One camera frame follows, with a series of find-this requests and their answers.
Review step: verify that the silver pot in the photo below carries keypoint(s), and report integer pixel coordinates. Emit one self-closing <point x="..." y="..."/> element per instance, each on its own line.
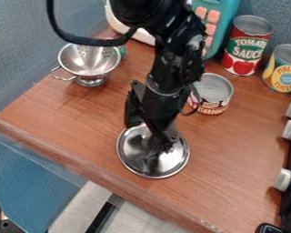
<point x="89" y="60"/>

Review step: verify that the silver pot lid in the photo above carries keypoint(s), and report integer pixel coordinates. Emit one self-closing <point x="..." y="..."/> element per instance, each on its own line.
<point x="168" y="165"/>

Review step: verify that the red tomato sauce can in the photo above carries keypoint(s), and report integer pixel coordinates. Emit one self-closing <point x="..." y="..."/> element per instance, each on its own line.
<point x="246" y="45"/>

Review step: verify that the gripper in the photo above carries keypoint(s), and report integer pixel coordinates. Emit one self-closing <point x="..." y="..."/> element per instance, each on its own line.
<point x="160" y="112"/>

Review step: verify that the white toy appliance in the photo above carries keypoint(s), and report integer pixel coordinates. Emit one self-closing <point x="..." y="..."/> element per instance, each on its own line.
<point x="131" y="32"/>

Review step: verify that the green toy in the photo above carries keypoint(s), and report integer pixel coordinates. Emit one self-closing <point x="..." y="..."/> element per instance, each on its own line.
<point x="122" y="51"/>

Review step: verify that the short mushroom can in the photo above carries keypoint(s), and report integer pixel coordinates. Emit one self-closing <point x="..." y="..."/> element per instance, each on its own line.
<point x="215" y="92"/>

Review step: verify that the yellow pineapple can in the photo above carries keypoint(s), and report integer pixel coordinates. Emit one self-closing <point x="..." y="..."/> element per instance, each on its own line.
<point x="283" y="69"/>

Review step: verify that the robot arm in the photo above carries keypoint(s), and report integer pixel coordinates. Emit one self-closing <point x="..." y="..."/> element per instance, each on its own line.
<point x="176" y="45"/>

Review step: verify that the teal toy with pink buttons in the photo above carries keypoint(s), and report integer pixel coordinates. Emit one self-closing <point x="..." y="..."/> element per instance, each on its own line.
<point x="221" y="18"/>

